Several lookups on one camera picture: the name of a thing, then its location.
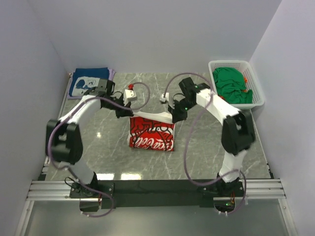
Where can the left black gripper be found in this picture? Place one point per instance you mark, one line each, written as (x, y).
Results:
(123, 111)

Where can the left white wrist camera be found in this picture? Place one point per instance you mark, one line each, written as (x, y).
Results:
(129, 94)

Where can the green t-shirt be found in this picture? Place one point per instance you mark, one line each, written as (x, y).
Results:
(228, 73)

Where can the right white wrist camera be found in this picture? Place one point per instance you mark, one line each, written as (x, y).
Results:
(164, 98)

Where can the aluminium extrusion rail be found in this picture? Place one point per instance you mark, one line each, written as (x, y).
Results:
(259, 189)

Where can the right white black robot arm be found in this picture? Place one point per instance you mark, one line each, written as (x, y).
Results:
(237, 129)

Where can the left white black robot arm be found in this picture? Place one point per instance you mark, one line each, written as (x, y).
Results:
(64, 146)

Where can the folded lilac t-shirt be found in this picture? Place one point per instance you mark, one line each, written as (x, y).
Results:
(112, 72)

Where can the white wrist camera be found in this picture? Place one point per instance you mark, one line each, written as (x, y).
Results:
(129, 94)
(164, 98)

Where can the white plastic basket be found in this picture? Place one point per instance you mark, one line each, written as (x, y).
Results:
(251, 80)

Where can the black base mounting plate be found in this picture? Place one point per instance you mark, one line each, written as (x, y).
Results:
(167, 193)

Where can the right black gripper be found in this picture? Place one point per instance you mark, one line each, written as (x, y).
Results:
(177, 114)

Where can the white t-shirt red print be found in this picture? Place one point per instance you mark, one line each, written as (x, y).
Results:
(151, 131)

